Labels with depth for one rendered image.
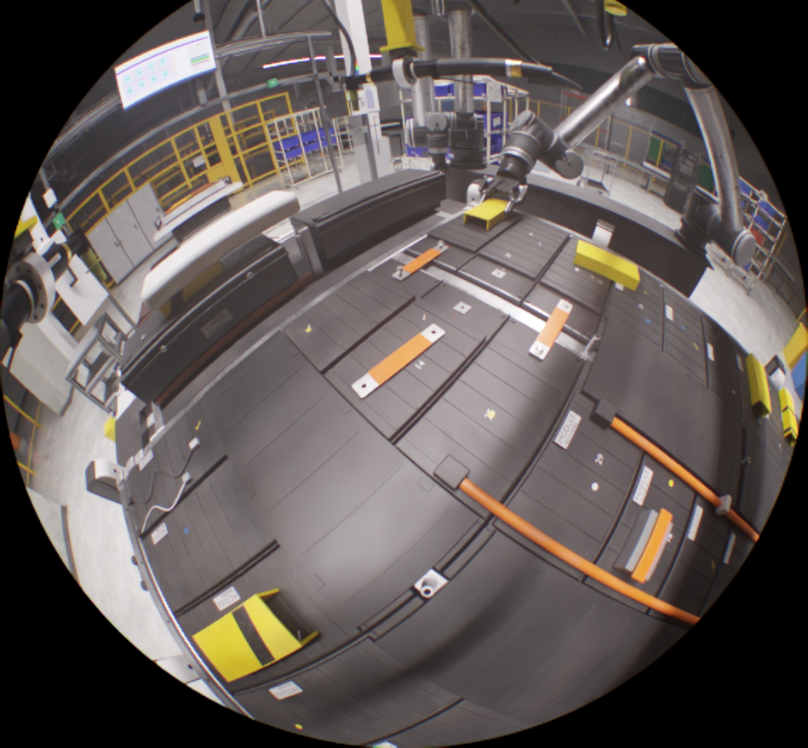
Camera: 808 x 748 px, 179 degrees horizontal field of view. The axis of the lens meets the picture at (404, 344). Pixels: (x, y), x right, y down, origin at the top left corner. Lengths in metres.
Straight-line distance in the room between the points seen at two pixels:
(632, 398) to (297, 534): 0.46
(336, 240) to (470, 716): 0.81
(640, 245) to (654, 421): 1.35
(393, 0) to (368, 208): 0.56
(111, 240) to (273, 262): 8.87
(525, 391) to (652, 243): 1.46
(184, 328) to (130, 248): 8.73
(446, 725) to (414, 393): 0.45
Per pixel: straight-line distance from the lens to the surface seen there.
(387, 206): 0.65
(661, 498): 0.43
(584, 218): 1.63
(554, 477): 0.32
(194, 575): 0.45
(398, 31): 0.74
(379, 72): 0.74
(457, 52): 1.54
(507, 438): 0.31
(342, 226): 0.57
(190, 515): 0.45
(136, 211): 9.05
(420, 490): 0.28
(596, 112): 1.16
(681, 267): 1.80
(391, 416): 0.32
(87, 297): 2.77
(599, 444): 0.36
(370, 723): 0.43
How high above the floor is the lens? 1.29
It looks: 51 degrees down
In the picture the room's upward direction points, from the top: 9 degrees counter-clockwise
